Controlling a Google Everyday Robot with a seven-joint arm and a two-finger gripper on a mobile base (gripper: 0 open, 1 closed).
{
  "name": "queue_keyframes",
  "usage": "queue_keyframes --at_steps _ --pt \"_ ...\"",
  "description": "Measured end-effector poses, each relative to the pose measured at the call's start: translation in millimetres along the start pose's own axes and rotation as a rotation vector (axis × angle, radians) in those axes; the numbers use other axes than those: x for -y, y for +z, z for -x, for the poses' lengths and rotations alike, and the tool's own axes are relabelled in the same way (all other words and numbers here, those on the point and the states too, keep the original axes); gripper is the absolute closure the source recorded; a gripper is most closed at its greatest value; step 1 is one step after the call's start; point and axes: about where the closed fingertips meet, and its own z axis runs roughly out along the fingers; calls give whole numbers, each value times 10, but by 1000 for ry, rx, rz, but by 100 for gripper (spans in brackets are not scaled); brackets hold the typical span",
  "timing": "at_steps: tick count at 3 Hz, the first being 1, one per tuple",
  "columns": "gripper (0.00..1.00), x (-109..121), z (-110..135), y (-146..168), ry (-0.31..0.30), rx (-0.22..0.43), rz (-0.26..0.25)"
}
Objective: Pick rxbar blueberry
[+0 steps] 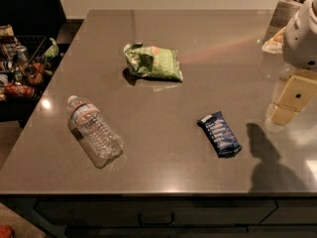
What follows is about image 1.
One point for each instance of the green chip bag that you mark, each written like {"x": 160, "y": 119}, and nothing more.
{"x": 152, "y": 62}

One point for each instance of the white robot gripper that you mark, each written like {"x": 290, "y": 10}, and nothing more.
{"x": 301, "y": 43}

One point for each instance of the red object on floor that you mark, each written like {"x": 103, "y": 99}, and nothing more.
{"x": 6, "y": 231}

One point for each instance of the clear plastic water bottle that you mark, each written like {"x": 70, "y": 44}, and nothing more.
{"x": 104, "y": 144}

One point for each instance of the blue rxbar blueberry wrapper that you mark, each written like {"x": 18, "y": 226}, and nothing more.
{"x": 220, "y": 135}

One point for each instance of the cabinet drawer with handle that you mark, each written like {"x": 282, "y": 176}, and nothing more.
{"x": 162, "y": 211}

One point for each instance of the wire basket of snacks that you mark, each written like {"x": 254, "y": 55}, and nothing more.
{"x": 27, "y": 64}

